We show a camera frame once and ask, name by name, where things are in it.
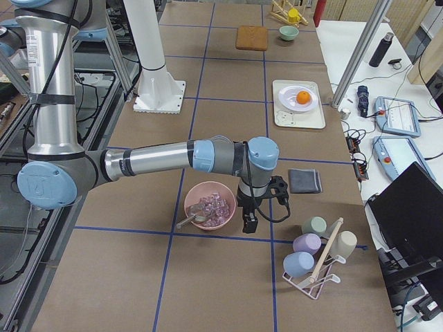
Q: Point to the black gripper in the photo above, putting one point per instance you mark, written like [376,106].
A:
[246,202]

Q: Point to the white plate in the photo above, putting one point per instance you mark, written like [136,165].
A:
[287,97]

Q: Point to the orange fruit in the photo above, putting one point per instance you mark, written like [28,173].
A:
[303,97]

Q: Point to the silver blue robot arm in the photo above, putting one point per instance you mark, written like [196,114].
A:
[13,36]
[59,170]

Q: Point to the cream bear tray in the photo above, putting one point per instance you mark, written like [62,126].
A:
[283,117]

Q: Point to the clear ice cubes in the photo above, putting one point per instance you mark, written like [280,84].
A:
[218,210]

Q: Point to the metal scoop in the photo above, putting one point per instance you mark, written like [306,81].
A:
[196,213]

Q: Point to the pink bowl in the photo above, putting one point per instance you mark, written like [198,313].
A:
[206,189]

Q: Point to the purple cup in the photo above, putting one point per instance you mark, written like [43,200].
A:
[308,242]

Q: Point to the blue cup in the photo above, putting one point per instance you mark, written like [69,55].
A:
[298,264]

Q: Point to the grey folded cloth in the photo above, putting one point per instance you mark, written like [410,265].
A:
[304,181]

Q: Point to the green cup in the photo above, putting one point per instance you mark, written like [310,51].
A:
[316,225]

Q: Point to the beige cup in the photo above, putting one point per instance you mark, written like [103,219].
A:
[344,244]

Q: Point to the small metal cylinder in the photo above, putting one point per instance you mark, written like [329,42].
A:
[344,113]

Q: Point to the black laptop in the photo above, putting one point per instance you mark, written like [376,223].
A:
[409,214]

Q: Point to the near teach pendant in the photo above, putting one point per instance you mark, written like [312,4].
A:
[396,154]

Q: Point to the teach pendant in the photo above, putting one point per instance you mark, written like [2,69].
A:
[396,154]
[397,116]

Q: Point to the folded dark umbrella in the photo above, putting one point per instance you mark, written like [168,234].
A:
[363,100]

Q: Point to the far teach pendant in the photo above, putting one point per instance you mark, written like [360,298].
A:
[397,116]

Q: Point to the wooden cutting board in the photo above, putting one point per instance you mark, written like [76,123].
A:
[252,38]

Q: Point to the green bowl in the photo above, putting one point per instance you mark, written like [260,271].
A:
[288,33]

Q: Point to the wooden mug rack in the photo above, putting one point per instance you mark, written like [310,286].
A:
[280,8]

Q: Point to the yellow cup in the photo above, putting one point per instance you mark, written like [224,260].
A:
[293,16]

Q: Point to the black water bottle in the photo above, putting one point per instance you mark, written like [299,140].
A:
[381,50]

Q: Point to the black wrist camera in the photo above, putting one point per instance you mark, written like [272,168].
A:
[279,188]

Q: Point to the white wire cup rack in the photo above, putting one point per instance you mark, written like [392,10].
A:
[312,283]

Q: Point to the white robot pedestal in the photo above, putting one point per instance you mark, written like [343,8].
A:
[158,91]

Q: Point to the aluminium frame post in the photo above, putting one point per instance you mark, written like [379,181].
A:
[361,47]

